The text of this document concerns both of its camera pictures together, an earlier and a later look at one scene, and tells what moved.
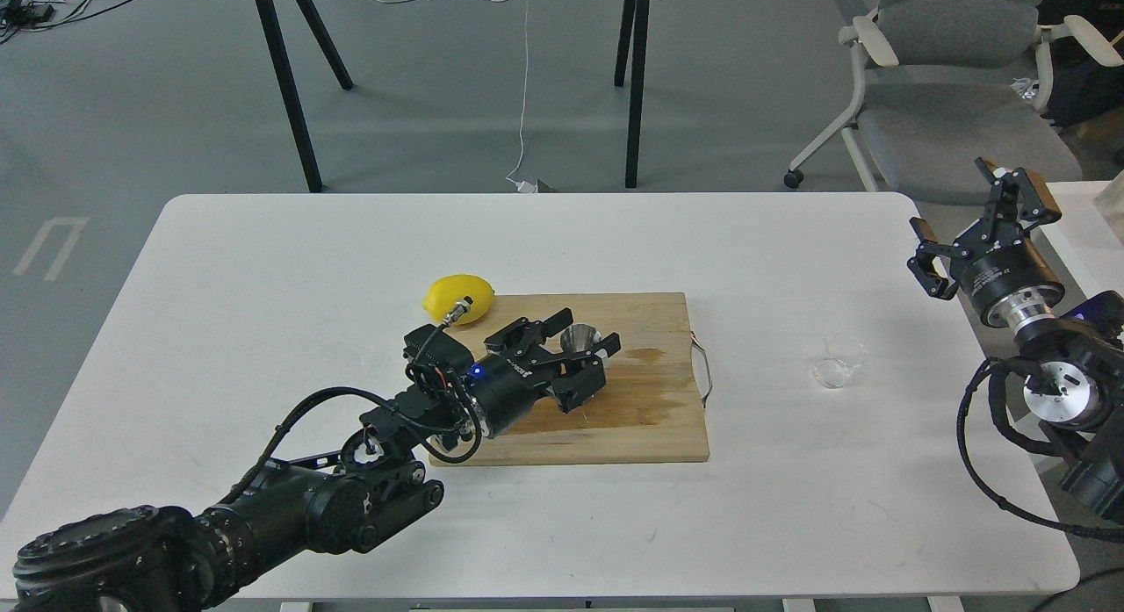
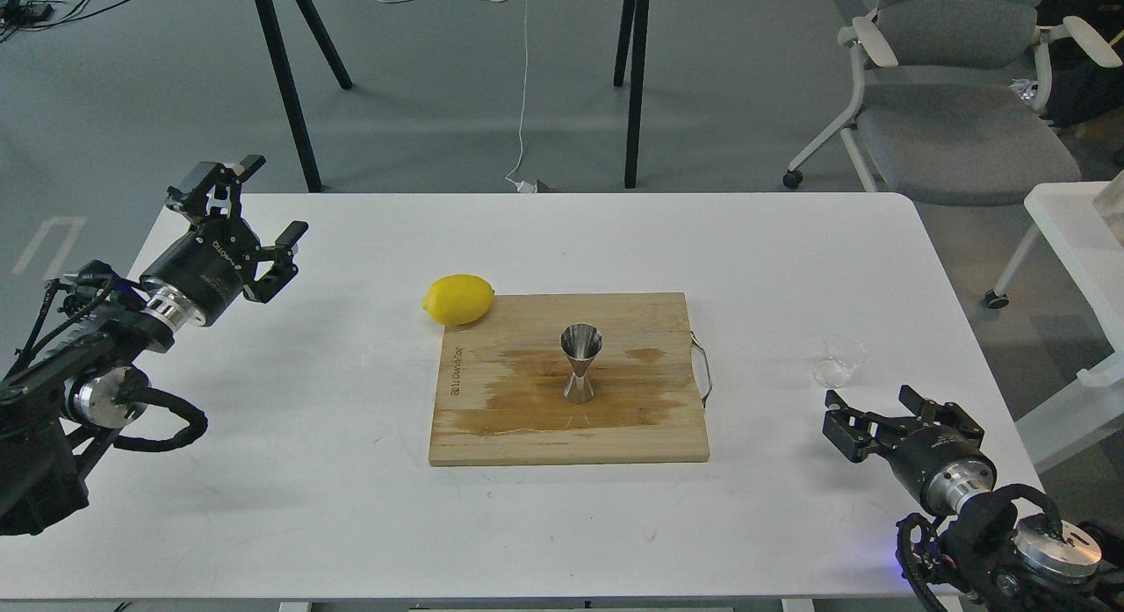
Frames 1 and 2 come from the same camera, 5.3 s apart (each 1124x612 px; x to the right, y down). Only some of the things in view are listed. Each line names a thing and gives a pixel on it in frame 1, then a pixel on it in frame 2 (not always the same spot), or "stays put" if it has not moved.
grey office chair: [947, 72] stays put
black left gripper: [502, 387] -> [204, 270]
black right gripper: [1011, 284] -> [941, 465]
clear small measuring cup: [843, 354] stays put
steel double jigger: [580, 337] stays put
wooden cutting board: [649, 408] stays put
